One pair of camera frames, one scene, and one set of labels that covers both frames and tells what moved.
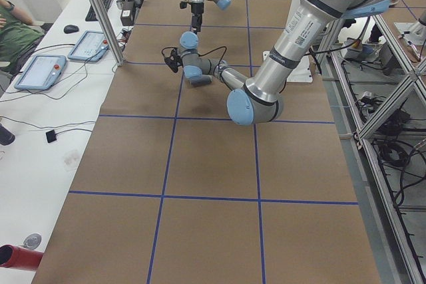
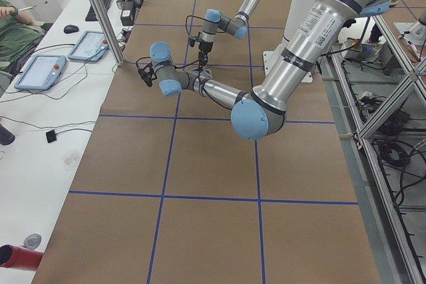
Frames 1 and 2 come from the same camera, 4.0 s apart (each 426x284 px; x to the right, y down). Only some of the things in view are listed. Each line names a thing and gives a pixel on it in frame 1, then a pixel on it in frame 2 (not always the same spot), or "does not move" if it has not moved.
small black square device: x=50 y=136 does not move
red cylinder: x=14 y=257 does not move
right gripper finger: x=194 y=24 → x=200 y=59
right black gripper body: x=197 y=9 → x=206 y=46
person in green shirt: x=19 y=36 does not move
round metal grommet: x=32 y=241 does not move
